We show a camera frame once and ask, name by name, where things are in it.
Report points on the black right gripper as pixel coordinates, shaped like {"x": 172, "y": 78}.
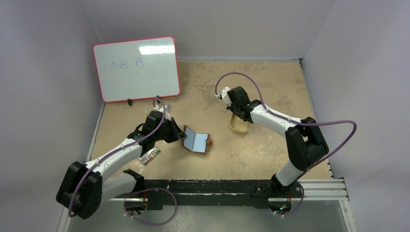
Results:
{"x": 239, "y": 110}

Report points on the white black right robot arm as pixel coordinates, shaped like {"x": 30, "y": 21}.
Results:
{"x": 304, "y": 140}

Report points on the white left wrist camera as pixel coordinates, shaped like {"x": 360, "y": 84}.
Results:
{"x": 163, "y": 108}

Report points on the beige oval card tray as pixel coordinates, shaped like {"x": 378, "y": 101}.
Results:
{"x": 238, "y": 125}

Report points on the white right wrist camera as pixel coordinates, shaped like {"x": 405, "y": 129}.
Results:
{"x": 223, "y": 95}

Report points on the pink framed whiteboard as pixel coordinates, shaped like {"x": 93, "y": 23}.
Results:
{"x": 137, "y": 69}

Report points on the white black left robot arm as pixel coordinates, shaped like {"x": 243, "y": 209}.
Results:
{"x": 99, "y": 173}

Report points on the aluminium rail frame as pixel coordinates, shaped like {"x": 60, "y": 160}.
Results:
{"x": 155, "y": 194}

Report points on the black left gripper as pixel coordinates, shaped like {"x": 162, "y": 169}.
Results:
{"x": 175, "y": 136}

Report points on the brown leather card holder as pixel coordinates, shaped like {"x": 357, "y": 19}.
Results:
{"x": 195, "y": 142}

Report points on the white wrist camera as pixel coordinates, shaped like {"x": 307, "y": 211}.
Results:
{"x": 163, "y": 108}
{"x": 223, "y": 95}

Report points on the pack of coloured markers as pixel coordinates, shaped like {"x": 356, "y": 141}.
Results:
{"x": 149, "y": 156}

